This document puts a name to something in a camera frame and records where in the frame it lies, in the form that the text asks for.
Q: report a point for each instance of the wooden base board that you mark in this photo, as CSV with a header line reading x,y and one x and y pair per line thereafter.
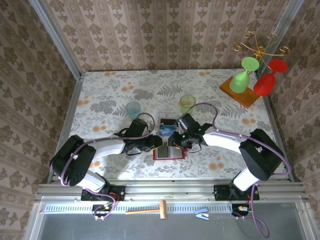
x,y
247,98

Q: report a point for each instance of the teal plastic cup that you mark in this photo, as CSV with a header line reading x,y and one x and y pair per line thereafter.
x,y
133,108

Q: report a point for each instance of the black power connector block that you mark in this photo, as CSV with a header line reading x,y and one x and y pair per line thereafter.
x,y
100,209
237,213

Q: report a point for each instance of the red card holder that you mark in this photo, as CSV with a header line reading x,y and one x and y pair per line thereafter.
x,y
176,155

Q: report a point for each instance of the blue credit card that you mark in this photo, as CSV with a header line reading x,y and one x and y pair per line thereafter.
x,y
167,130

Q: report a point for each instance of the red plastic wine glass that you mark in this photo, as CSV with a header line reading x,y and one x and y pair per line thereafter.
x,y
265,85

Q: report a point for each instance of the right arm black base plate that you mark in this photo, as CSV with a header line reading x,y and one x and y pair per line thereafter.
x,y
221,192

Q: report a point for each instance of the green plastic wine glass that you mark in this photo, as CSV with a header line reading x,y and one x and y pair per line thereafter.
x,y
240,82

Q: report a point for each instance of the blue stapler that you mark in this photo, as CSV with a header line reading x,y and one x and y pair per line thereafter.
x,y
201,215

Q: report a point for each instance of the aluminium corner post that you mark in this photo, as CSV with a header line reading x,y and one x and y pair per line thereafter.
x,y
287,17
58,37

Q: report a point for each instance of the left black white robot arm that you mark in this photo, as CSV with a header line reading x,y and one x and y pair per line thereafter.
x,y
72,160

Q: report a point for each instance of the dark grey credit card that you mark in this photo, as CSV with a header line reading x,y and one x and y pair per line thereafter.
x,y
162,152

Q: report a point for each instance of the black credit card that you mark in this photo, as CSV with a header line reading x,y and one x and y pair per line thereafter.
x,y
167,121

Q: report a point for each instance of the aluminium side rail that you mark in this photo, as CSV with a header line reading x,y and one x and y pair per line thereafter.
x,y
68,117
275,115

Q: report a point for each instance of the clear plastic box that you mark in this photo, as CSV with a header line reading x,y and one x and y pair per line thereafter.
x,y
166,115

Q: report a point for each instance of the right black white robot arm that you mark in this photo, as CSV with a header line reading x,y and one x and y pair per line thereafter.
x,y
260,157

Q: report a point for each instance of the green plastic cup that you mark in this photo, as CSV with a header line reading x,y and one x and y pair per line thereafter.
x,y
187,101

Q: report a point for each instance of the wooden mallet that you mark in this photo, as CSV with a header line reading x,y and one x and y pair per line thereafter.
x,y
163,210

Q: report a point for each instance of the aluminium frame rail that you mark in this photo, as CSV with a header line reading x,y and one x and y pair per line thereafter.
x,y
170,190

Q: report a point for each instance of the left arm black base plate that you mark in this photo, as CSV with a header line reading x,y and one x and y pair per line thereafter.
x,y
117,191

